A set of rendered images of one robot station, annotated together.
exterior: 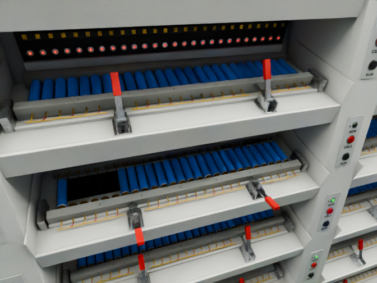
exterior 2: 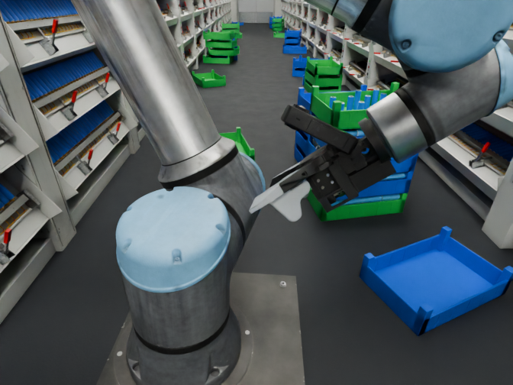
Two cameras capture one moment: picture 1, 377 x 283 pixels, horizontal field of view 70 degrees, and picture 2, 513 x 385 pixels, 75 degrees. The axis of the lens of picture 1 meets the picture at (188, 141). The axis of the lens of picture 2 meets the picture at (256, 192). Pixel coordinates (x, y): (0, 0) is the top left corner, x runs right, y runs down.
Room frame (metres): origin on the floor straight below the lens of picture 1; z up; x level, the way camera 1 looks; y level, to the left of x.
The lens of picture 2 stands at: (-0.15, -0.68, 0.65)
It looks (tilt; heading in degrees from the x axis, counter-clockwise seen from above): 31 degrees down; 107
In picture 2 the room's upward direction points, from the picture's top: straight up
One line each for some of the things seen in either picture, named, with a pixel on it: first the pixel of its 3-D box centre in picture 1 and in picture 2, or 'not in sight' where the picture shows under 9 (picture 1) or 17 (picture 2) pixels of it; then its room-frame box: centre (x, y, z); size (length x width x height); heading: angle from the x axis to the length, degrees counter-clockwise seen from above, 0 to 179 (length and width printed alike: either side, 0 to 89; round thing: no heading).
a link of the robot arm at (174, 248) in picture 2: not in sight; (180, 259); (-0.37, -0.36, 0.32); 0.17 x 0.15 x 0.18; 93
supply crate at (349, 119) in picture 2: not in sight; (366, 104); (-0.12, 0.41, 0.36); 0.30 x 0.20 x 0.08; 27
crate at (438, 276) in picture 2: not in sight; (433, 273); (0.10, 0.05, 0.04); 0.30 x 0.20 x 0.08; 41
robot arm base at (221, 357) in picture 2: not in sight; (184, 325); (-0.37, -0.37, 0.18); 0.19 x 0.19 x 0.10
